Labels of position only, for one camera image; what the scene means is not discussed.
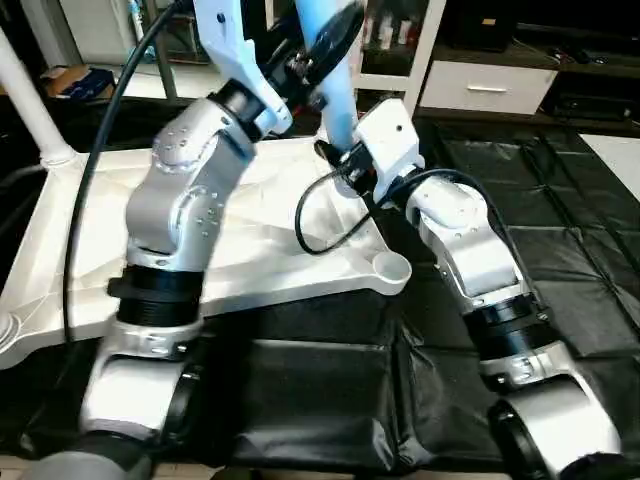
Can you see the light blue plastic object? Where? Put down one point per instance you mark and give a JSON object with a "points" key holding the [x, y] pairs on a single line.
{"points": [[135, 25]]}

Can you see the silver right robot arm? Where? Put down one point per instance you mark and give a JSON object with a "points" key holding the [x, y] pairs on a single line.
{"points": [[480, 270]]}

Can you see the white plastic table leg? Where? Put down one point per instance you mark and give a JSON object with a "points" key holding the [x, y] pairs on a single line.
{"points": [[335, 80], [30, 100]]}

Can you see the brown cardboard box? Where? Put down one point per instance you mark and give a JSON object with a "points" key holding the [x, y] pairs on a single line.
{"points": [[80, 80]]}

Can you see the grey vertical metal pole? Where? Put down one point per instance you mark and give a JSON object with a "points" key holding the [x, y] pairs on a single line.
{"points": [[160, 35]]}

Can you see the white plastic table top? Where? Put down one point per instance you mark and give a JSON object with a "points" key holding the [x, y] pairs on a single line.
{"points": [[260, 230]]}

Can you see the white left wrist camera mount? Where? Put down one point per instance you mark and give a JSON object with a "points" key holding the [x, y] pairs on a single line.
{"points": [[235, 55]]}

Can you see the white drawer unit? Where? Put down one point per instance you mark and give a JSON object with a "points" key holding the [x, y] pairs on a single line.
{"points": [[485, 88]]}

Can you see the black work mat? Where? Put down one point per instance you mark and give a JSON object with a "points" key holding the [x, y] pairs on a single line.
{"points": [[560, 260]]}

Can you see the white glass door cabinet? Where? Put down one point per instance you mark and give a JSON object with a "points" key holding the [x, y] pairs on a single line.
{"points": [[400, 45]]}

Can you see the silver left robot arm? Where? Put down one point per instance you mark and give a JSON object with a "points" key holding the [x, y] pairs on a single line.
{"points": [[170, 240]]}

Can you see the white flat board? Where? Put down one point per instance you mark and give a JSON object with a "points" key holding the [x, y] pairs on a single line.
{"points": [[615, 165]]}

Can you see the dark low media cabinet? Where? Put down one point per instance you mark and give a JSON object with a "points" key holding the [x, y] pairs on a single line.
{"points": [[600, 90]]}

